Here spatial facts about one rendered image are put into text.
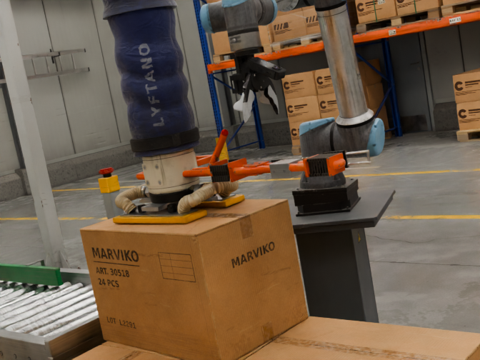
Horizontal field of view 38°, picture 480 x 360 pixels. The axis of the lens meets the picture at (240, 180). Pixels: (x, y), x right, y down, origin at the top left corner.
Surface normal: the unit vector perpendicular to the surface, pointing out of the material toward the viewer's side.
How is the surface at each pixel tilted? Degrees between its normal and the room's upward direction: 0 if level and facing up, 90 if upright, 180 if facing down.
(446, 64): 90
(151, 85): 73
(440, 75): 90
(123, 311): 90
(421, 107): 90
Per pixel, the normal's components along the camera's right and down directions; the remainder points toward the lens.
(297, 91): -0.64, 0.26
